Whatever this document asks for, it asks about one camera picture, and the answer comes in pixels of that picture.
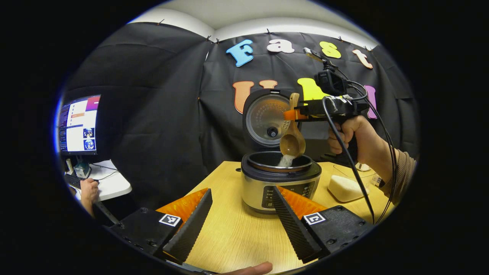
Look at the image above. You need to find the computer monitor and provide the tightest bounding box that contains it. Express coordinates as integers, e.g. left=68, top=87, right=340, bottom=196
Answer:
left=58, top=95, right=102, bottom=155

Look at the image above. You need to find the silver black rice cooker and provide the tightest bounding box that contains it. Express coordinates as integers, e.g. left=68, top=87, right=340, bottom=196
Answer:
left=241, top=89, right=322, bottom=214

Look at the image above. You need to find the clear plastic container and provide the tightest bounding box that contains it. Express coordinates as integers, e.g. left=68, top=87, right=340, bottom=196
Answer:
left=328, top=162, right=383, bottom=203

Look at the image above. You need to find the white side desk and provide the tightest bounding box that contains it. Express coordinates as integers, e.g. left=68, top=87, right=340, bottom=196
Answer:
left=63, top=160, right=132, bottom=201

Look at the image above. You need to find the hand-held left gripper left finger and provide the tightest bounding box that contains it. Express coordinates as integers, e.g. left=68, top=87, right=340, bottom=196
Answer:
left=109, top=188, right=213, bottom=265

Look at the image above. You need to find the black keyboard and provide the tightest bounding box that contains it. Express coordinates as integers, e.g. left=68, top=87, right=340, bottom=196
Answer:
left=64, top=174, right=98, bottom=189

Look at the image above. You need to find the wooden spoon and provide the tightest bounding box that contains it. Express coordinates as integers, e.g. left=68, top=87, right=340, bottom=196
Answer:
left=280, top=93, right=307, bottom=158

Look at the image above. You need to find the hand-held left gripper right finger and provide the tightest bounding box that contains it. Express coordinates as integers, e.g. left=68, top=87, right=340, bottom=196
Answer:
left=272, top=186, right=375, bottom=264

